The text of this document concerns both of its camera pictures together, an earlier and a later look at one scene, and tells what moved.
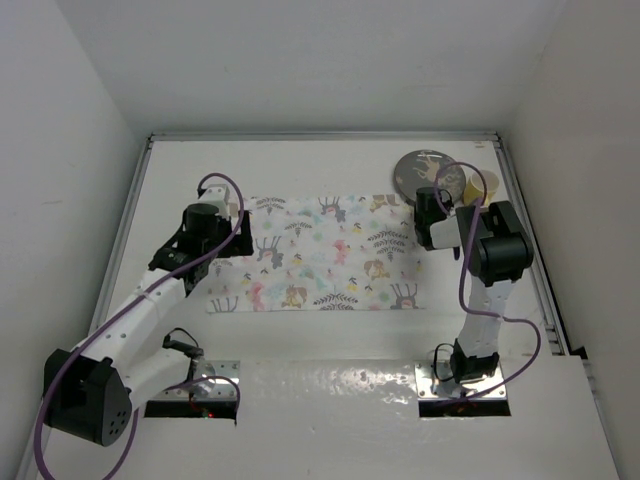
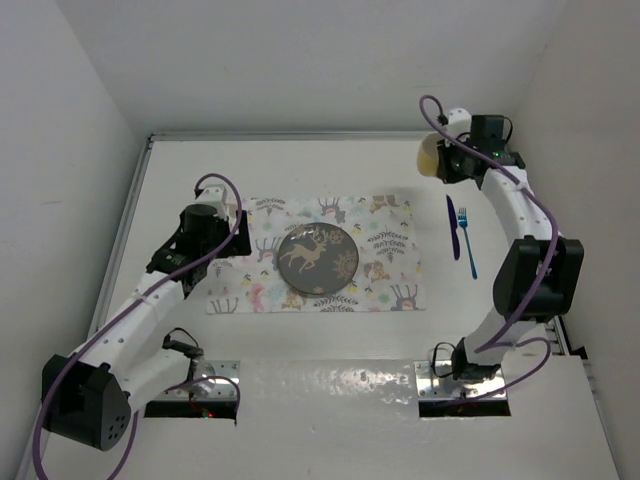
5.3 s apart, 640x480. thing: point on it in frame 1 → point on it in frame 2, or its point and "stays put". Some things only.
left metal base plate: x=209 y=379 stays put
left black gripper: x=239 y=243 stays put
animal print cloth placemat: x=349 y=252 stays put
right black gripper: x=447 y=207 → x=446 y=172
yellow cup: x=475 y=188 → x=428 y=155
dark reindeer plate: x=418 y=169 → x=318 y=258
